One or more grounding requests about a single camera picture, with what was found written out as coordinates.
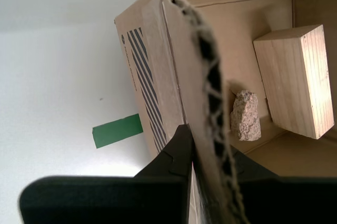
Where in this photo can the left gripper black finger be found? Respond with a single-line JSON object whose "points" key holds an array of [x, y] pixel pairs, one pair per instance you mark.
{"points": [[289, 203], [105, 203]]}

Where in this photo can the small beige rock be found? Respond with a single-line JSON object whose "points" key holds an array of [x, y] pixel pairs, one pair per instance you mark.
{"points": [[246, 118]]}

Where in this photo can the light wooden block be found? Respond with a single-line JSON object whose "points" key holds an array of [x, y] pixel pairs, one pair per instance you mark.
{"points": [[289, 81]]}

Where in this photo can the brown cardboard box flaps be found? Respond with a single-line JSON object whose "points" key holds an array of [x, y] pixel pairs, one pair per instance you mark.
{"points": [[158, 50]]}

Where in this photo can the green tape piece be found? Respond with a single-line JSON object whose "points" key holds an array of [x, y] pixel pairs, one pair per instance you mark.
{"points": [[116, 131]]}

